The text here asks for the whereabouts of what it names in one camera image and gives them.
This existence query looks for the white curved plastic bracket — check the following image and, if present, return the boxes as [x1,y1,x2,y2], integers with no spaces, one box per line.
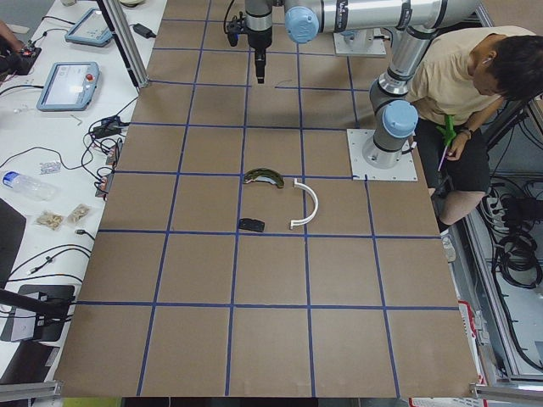
[289,178,320,230]

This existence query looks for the olive brake shoe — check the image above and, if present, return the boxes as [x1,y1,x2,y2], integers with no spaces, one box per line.
[243,167,284,188]

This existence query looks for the black camera stand base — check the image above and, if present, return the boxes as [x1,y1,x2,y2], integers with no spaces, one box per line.
[1,284,76,343]

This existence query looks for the near teach pendant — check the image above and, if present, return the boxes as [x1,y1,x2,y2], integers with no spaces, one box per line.
[36,62,100,112]

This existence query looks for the black brake pad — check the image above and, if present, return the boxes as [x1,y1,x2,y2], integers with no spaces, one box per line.
[238,218,266,233]

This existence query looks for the teach pendant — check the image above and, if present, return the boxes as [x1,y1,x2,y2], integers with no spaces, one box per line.
[64,8,113,47]
[36,62,100,112]

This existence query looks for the plastic water bottle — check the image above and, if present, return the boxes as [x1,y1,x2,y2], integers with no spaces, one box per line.
[1,170,58,201]

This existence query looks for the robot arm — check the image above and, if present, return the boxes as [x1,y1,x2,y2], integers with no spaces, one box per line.
[223,0,479,169]

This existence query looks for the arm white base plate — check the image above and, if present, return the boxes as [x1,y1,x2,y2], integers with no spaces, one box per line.
[333,28,386,58]
[346,129,418,181]

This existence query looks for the far teach pendant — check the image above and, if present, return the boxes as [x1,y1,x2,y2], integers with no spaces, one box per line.
[64,8,113,47]

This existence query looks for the seated person beige shirt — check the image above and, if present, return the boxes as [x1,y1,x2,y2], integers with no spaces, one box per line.
[406,25,542,262]

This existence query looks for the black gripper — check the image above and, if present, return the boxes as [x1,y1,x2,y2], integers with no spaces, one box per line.
[224,14,272,84]

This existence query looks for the aluminium frame post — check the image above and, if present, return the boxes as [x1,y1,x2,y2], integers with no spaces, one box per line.
[97,0,148,89]

